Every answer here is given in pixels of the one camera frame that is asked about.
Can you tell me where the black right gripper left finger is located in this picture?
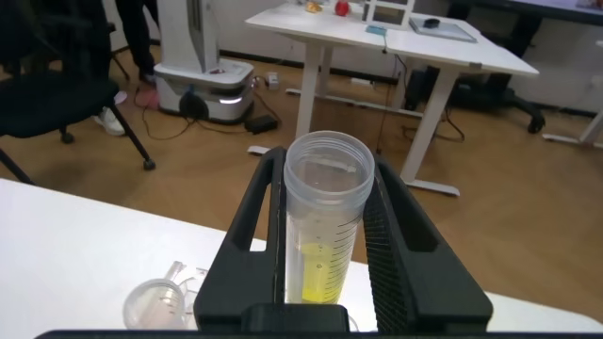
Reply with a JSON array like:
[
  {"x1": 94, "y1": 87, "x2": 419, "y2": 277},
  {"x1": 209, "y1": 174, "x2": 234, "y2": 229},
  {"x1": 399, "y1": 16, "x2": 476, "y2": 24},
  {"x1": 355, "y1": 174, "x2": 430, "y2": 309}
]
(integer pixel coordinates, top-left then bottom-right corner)
[{"x1": 193, "y1": 146, "x2": 287, "y2": 331}]

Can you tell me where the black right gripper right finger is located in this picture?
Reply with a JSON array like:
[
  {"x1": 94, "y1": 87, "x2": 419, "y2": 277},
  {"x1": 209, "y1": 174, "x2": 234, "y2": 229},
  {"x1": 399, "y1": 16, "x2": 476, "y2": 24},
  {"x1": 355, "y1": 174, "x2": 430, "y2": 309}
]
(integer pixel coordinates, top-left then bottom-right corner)
[{"x1": 362, "y1": 157, "x2": 494, "y2": 333}]

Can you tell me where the yellow pigment test tube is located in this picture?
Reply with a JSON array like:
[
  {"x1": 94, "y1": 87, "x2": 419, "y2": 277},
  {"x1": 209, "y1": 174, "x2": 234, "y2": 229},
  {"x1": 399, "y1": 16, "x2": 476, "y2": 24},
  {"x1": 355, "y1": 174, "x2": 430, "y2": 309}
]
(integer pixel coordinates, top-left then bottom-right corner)
[{"x1": 283, "y1": 130, "x2": 376, "y2": 305}]

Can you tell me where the orange pigment test tube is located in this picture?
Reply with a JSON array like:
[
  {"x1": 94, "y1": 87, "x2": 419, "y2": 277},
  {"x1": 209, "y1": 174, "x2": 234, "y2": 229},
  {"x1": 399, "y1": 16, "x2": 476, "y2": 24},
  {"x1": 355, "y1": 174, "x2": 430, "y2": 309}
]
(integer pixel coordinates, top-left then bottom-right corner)
[{"x1": 122, "y1": 277, "x2": 188, "y2": 331}]

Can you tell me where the black power adapter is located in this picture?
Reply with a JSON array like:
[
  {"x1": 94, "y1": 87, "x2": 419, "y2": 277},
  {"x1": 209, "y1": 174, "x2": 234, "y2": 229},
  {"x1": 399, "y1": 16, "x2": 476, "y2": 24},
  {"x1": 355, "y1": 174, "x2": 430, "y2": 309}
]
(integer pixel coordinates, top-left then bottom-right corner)
[{"x1": 243, "y1": 114, "x2": 280, "y2": 136}]

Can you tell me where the pink floor cloth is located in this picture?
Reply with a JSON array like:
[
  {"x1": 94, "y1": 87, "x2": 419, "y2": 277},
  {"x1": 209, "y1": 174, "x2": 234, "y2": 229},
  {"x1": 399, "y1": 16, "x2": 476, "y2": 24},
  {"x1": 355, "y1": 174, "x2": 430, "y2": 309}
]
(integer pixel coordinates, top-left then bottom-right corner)
[{"x1": 134, "y1": 88, "x2": 162, "y2": 112}]

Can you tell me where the person in black clothes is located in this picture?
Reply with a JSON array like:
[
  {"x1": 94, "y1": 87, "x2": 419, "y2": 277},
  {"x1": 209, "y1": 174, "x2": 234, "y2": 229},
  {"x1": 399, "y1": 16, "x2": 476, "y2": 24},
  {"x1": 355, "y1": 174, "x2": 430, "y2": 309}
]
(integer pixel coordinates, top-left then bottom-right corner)
[{"x1": 60, "y1": 0, "x2": 127, "y2": 137}]

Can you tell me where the white humanoid robot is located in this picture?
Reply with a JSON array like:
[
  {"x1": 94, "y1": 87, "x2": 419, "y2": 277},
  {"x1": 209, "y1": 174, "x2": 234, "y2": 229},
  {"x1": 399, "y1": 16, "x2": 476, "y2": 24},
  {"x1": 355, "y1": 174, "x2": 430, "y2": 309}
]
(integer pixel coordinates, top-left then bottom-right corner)
[{"x1": 154, "y1": 0, "x2": 256, "y2": 126}]

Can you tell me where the white standing desk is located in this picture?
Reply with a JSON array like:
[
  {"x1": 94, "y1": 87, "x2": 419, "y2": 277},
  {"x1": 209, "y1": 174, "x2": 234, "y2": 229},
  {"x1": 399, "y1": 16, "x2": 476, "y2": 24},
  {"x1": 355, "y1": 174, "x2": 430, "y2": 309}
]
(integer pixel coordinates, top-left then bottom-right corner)
[
  {"x1": 541, "y1": 110, "x2": 603, "y2": 151},
  {"x1": 383, "y1": 16, "x2": 541, "y2": 198},
  {"x1": 244, "y1": 2, "x2": 388, "y2": 156}
]

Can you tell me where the grey flat tray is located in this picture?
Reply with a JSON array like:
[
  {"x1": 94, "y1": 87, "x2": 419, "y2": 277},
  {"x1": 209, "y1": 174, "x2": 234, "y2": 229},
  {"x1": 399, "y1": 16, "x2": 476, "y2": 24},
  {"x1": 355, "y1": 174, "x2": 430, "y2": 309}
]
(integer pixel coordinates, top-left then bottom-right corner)
[{"x1": 408, "y1": 16, "x2": 479, "y2": 44}]

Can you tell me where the black office chair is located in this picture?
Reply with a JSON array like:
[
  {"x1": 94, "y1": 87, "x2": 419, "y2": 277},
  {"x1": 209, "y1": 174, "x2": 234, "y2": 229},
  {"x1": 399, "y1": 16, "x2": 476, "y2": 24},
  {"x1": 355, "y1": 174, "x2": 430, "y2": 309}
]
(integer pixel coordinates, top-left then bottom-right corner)
[{"x1": 0, "y1": 0, "x2": 157, "y2": 186}]

